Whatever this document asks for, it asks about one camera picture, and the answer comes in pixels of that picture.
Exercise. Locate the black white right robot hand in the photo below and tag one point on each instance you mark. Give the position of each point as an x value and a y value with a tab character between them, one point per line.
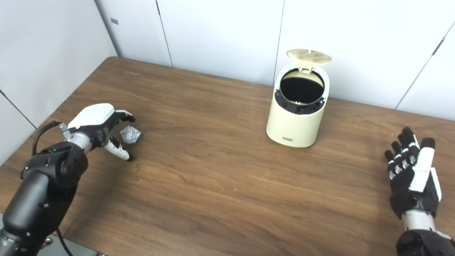
408	192

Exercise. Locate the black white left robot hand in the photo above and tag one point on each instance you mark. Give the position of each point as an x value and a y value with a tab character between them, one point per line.
94	115

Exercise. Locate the white paper ball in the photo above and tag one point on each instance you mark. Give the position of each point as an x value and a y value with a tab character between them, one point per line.
130	135

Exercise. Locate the cream round bin lid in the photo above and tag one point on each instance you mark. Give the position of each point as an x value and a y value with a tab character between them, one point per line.
308	57

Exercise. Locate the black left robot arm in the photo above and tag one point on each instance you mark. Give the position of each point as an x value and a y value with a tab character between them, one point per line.
39	199

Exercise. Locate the cream-colored bin body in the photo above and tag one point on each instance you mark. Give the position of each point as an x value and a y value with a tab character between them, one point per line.
291	124

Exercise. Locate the black bin liner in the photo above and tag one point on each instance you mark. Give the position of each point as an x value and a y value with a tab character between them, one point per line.
302	90

